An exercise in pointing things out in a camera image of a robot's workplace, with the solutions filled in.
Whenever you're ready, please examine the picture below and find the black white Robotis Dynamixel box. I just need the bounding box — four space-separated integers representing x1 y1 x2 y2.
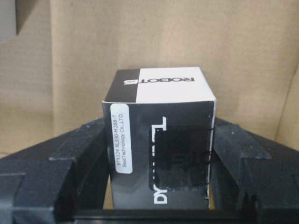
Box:
102 67 216 210

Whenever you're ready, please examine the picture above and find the open brown cardboard box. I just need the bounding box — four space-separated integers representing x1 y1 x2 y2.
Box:
0 0 299 156

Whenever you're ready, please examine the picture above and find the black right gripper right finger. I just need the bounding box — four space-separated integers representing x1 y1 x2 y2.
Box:
211 119 299 224

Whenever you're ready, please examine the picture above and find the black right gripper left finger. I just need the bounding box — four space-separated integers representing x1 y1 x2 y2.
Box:
0 119 108 224

